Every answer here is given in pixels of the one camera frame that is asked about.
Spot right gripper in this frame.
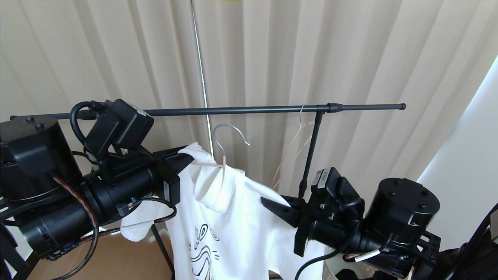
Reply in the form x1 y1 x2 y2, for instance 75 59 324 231
294 200 382 258

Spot black shorts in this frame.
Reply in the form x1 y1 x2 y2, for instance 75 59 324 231
335 268 397 280

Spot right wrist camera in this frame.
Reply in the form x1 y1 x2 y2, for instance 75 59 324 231
311 167 366 228

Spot beige curtain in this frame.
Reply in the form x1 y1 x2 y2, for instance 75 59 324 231
0 0 498 242

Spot white printed t-shirt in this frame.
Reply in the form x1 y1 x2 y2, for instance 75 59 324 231
121 142 328 280

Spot pink clothes hanger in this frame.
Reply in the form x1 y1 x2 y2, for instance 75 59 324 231
272 104 316 191
190 124 251 170

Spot black clothes rack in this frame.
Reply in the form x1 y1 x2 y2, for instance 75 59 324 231
9 102 407 280

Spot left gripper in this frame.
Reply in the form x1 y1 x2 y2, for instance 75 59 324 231
80 150 182 226

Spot white laundry basket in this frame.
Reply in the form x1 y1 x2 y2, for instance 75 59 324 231
322 257 414 280

